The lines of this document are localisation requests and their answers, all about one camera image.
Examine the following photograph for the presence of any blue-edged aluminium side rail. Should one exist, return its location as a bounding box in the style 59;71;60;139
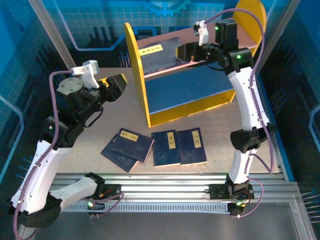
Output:
249;69;295;182

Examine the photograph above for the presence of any yellow two-tier bookshelf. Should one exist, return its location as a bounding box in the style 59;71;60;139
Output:
124;0;267;128

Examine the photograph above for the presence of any dark blue book yellow label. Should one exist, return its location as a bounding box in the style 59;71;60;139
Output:
176;127;208;166
111;127;155;164
100;133;140;174
138;37;187;75
151;129;181;168

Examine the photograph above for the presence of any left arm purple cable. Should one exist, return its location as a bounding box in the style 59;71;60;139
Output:
12;69;125;240

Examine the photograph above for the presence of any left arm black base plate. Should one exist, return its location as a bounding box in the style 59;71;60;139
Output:
98;183;123;201

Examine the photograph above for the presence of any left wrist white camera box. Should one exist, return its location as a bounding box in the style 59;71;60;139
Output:
70;59;100;90

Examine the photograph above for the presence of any aluminium frame post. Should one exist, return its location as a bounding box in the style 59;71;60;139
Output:
27;0;79;76
251;0;301;76

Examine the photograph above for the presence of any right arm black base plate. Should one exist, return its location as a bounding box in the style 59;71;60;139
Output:
209;183;255;201

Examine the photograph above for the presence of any grey steel platform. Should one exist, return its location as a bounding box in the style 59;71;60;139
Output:
14;199;317;240

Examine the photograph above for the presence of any aluminium mounting rail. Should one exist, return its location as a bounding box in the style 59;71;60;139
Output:
53;172;301;202

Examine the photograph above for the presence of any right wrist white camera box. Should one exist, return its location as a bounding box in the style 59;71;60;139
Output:
192;20;210;47

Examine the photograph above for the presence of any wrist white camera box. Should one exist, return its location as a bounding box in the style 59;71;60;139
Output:
70;59;100;90
192;20;210;47

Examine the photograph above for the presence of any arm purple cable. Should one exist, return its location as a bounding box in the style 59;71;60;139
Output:
204;8;276;220
12;69;125;240

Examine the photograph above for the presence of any black connector box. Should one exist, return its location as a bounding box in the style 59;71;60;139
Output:
228;202;248;218
86;199;106;217

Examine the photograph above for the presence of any slotted grey cable duct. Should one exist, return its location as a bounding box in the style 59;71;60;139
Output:
59;201;232;215

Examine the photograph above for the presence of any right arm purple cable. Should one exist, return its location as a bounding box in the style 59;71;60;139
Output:
204;8;276;220

